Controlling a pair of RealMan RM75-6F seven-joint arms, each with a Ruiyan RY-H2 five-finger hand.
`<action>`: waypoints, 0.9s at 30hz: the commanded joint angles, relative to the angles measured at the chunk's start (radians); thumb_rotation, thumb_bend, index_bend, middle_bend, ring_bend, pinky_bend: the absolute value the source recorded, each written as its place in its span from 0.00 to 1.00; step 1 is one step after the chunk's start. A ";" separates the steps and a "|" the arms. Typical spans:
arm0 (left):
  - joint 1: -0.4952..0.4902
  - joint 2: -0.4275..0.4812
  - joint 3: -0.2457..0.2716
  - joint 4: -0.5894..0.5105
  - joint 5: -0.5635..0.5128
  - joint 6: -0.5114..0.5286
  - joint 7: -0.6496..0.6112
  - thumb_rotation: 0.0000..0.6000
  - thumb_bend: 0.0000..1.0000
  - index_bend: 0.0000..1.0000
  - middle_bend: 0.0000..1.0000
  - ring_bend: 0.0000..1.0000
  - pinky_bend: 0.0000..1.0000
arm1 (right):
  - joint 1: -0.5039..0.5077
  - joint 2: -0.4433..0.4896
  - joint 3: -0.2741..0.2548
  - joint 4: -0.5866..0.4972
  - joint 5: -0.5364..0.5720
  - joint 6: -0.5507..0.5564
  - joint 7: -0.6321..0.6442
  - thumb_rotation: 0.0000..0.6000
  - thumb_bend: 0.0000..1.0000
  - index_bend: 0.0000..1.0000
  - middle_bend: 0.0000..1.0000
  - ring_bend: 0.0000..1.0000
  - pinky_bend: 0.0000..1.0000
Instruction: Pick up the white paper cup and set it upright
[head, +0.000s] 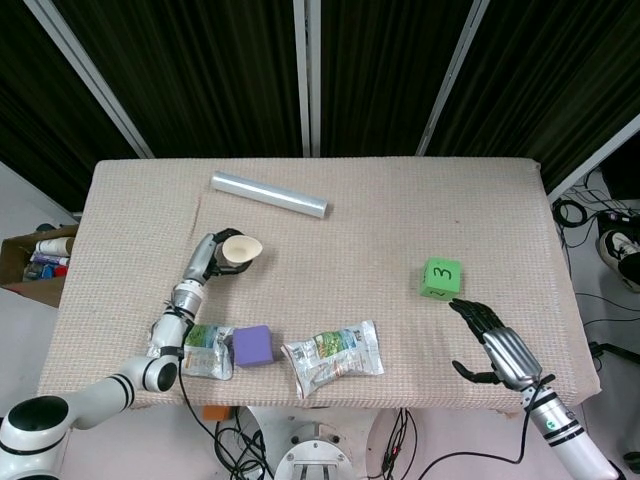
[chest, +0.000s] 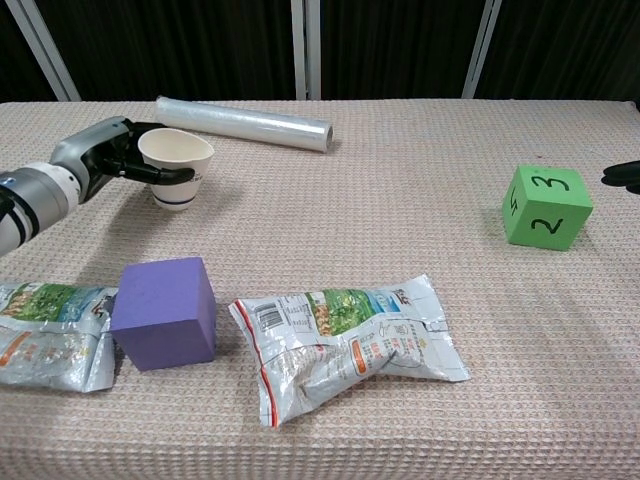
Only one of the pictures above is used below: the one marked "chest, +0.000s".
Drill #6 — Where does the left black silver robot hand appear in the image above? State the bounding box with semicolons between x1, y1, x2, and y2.
49;115;196;204

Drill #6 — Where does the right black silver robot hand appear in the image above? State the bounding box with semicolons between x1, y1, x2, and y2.
601;158;640;197

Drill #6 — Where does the white paper cup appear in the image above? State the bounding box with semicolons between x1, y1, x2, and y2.
137;127;216;212

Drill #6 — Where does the green numbered foam cube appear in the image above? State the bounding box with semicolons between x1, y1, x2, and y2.
501;163;595;252

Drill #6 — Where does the black curtain panel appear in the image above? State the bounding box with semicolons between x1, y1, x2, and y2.
0;0;57;103
474;0;640;104
38;0;296;101
318;0;484;100

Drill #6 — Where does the clear plastic wrap roll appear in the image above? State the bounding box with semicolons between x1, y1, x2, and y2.
153;95;335;154

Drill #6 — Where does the purple foam cube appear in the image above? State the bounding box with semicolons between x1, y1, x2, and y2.
108;256;219;372

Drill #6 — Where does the silver printed snack bag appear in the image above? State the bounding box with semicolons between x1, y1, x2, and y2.
0;281;120;396
228;272;472;429

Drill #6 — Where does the beige woven tablecloth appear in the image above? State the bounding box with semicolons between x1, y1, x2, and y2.
0;98;640;480

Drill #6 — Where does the grey aluminium frame post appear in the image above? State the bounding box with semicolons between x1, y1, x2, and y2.
291;0;322;101
7;0;82;103
460;0;504;100

